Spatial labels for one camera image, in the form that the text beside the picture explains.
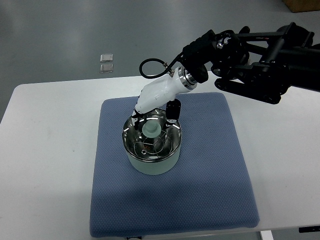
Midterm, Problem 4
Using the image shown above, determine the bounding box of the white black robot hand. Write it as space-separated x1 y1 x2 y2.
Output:
131 66 197 130

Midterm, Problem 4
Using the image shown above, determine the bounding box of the glass lid green knob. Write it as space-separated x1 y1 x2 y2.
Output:
122 108 182 163

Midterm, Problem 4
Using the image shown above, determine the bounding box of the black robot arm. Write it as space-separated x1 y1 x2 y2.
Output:
137 23 320 111

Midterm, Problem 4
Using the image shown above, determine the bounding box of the green steel electric pot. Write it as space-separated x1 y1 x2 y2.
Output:
121 108 182 176

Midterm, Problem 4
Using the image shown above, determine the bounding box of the lower metal floor plate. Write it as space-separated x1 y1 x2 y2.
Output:
100 63 114 73

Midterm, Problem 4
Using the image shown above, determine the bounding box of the metal floor plate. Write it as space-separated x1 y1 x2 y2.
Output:
100 63 114 73
100 53 113 63

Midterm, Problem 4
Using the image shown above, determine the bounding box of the upper metal floor plate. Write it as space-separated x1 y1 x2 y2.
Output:
100 53 113 63

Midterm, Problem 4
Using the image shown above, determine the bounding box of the blue fabric mat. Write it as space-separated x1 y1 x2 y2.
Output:
89 92 260 238

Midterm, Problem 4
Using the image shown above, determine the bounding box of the brown cardboard box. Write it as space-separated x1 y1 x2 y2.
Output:
282 0 320 13

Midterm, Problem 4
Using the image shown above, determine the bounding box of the black control box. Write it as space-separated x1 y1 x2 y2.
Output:
298 225 320 233

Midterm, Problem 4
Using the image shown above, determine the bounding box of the wire steaming rack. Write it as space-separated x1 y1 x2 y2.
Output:
133 133 173 160

